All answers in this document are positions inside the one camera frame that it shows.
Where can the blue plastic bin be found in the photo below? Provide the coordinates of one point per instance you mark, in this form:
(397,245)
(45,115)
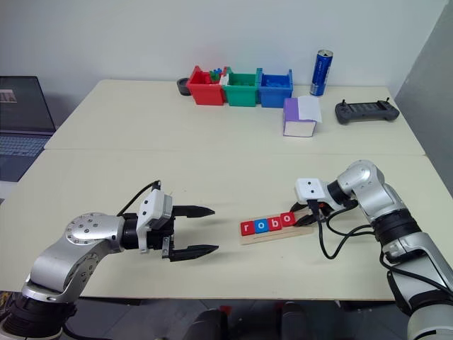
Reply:
(275,95)

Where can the red plastic bin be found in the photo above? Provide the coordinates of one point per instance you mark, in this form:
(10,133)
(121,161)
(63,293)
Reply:
(207,93)

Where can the green plastic bin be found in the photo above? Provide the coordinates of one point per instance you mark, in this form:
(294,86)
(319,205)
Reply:
(240,95)

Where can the dark grey handheld controller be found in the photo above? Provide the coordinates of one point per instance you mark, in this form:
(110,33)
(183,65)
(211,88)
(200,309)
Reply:
(366,111)

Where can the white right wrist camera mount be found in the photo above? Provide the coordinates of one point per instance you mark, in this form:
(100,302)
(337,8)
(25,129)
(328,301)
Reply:
(311,189)

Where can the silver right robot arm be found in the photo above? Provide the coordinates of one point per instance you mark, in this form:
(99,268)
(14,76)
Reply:
(382,202)

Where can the dark rounded shape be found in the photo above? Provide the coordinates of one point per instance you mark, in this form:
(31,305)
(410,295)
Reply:
(209,326)
(294,322)

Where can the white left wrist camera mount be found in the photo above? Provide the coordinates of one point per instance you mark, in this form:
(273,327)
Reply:
(148,209)

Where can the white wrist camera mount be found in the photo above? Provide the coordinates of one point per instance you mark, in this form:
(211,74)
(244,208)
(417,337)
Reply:
(148,209)
(311,189)

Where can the blue letter o block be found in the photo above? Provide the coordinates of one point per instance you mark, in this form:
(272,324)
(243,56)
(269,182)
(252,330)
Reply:
(260,226)

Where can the purple and white box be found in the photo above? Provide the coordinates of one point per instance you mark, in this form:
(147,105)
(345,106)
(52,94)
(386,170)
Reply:
(291,113)

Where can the grey laptop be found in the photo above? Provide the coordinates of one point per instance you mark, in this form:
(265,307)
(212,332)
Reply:
(21,117)

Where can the black round dish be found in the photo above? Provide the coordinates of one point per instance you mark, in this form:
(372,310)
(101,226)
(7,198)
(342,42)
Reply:
(182,86)

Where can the small coloured toy bricks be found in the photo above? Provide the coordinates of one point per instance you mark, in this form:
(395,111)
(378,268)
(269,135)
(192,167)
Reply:
(216,74)

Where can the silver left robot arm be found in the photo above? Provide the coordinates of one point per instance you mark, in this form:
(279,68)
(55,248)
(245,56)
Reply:
(67,255)

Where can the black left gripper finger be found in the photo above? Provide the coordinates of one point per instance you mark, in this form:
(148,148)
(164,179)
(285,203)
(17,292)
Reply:
(193,212)
(194,252)

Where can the white paper sheet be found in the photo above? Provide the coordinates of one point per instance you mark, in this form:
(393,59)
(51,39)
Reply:
(310,108)

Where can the blue drink can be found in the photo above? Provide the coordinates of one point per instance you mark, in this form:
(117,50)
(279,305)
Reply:
(321,72)

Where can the red letter o block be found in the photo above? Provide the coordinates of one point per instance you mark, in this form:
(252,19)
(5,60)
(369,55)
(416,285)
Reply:
(286,219)

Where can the wooden letter tray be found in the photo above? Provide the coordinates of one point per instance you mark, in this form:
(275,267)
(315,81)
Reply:
(283,235)

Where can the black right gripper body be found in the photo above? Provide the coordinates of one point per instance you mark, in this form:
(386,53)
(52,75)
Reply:
(322,212)

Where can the red letter r block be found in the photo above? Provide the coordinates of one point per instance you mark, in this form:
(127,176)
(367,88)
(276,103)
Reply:
(247,228)

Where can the red letter b block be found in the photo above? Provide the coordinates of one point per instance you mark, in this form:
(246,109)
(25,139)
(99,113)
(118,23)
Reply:
(273,224)

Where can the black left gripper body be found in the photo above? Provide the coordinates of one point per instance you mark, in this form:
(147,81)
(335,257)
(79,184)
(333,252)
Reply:
(159,239)

